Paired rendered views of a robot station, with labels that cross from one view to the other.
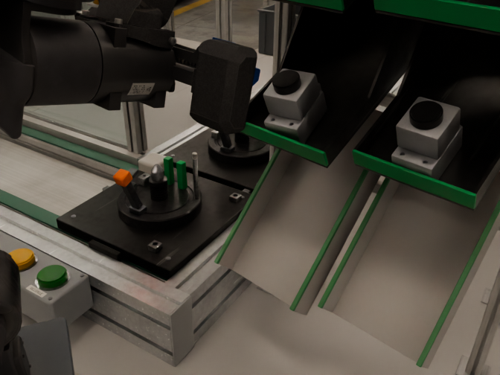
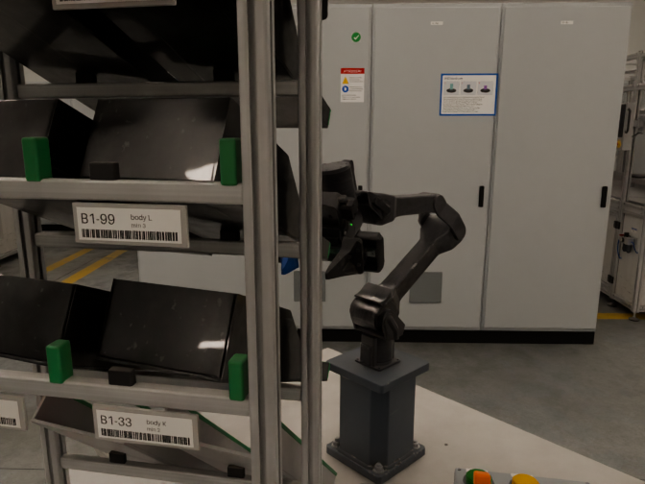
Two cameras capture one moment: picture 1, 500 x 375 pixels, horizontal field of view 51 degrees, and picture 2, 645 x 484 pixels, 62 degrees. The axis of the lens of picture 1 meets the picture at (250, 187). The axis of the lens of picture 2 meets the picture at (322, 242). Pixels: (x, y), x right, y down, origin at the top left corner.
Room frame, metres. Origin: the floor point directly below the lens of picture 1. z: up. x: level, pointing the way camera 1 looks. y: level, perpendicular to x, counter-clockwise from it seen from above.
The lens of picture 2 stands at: (1.17, -0.22, 1.51)
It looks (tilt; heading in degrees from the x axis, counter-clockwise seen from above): 12 degrees down; 159
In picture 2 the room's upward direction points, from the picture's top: straight up
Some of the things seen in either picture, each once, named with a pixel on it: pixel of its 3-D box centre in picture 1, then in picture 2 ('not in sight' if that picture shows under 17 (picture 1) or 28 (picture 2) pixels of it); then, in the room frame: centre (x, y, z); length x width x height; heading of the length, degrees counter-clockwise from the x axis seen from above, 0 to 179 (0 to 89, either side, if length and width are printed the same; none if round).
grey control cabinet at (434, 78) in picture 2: not in sight; (423, 181); (-2.12, 1.82, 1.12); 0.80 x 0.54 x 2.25; 67
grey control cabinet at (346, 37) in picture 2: not in sight; (300, 181); (-2.46, 1.02, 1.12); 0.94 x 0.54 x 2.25; 67
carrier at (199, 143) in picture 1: (242, 130); not in sight; (0.95, 0.02, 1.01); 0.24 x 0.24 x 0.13; 58
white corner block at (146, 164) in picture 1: (155, 167); not in sight; (0.87, 0.18, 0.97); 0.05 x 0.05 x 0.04; 58
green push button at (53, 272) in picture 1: (53, 278); (478, 481); (0.56, 0.28, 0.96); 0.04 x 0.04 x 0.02
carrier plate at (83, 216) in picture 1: (161, 211); not in sight; (0.73, 0.15, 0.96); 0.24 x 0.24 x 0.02; 58
